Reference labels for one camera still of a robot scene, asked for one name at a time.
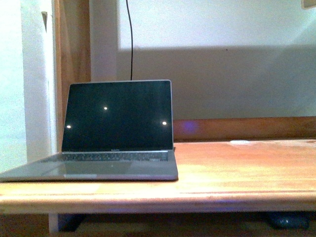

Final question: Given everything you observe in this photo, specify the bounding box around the dark grey computer mouse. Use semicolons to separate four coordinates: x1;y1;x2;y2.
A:
267;212;310;230

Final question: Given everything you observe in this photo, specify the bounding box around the grey open laptop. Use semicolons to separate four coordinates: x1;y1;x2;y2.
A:
0;80;178;182

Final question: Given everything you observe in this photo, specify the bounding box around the white round cable grommet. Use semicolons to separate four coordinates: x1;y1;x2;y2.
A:
230;140;250;145

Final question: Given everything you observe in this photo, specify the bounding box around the black hanging cable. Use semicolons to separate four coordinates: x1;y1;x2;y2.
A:
125;0;134;81

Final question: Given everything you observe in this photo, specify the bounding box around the wooden vertical post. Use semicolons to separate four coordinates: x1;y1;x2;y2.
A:
54;0;91;151

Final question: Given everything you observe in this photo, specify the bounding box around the black drawer slide rail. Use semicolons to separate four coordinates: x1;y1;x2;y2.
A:
58;214;86;232

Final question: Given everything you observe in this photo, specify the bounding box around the wooden desk back rail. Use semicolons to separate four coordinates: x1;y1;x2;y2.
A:
173;117;316;142

